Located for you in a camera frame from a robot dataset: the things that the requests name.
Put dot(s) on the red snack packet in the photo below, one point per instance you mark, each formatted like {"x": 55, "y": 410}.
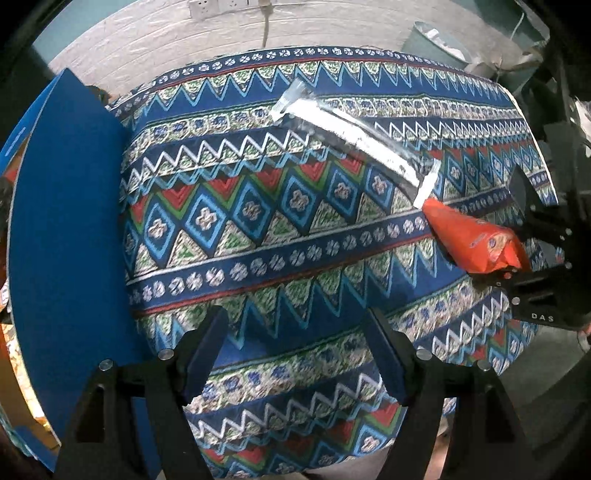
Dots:
{"x": 471, "y": 240}

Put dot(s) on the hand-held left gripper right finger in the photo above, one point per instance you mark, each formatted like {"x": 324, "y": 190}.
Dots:
{"x": 388, "y": 360}

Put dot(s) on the patterned blue tablecloth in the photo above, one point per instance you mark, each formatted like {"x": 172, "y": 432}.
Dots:
{"x": 277, "y": 230}

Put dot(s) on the pale green trash bin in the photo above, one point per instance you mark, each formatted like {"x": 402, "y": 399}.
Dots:
{"x": 429, "y": 46}

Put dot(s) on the beige crumpled paper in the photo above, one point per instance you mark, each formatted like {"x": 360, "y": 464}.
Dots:
{"x": 508, "y": 57}

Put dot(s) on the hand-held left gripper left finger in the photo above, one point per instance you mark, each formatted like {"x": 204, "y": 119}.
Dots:
{"x": 207, "y": 350}

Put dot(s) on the dark shiny long snack packet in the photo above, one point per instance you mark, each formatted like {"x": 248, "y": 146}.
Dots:
{"x": 351, "y": 134}

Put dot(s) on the white wall socket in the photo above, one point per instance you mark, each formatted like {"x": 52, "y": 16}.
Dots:
{"x": 232, "y": 2}
{"x": 203, "y": 7}

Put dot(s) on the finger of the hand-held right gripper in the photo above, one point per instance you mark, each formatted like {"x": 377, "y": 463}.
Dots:
{"x": 526, "y": 194}
{"x": 531, "y": 274}

